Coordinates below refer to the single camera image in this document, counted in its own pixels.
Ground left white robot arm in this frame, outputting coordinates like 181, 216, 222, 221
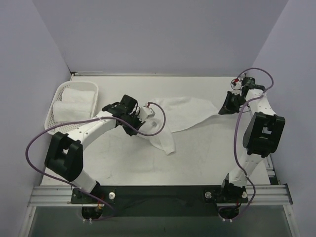
44, 95, 152, 203

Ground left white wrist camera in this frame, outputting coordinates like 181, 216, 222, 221
138, 102, 155, 122

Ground white perforated plastic basket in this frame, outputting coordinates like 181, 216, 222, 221
44, 81, 99, 129

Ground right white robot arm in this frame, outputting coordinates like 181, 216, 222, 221
218, 77, 285, 202

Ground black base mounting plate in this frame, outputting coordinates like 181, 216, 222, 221
71, 185, 247, 218

